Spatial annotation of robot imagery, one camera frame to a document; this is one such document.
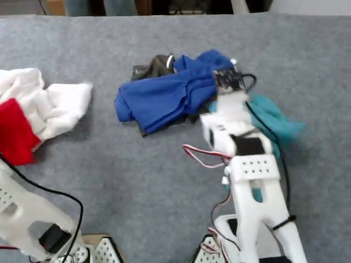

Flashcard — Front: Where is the white shirt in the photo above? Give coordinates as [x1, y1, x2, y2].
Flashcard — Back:
[0, 67, 94, 152]

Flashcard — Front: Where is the red shirt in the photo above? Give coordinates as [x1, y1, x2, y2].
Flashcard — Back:
[0, 98, 42, 167]

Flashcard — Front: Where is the teal shirt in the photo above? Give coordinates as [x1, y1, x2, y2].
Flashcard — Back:
[207, 92, 308, 204]

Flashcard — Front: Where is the blue shirt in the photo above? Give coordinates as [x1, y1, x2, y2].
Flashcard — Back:
[114, 49, 237, 135]

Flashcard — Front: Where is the black cable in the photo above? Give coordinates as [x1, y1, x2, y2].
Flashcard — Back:
[0, 152, 84, 263]
[238, 71, 298, 231]

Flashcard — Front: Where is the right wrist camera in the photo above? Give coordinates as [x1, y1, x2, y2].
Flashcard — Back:
[213, 68, 249, 95]

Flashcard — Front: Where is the person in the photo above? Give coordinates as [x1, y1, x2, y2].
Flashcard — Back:
[65, 0, 138, 17]

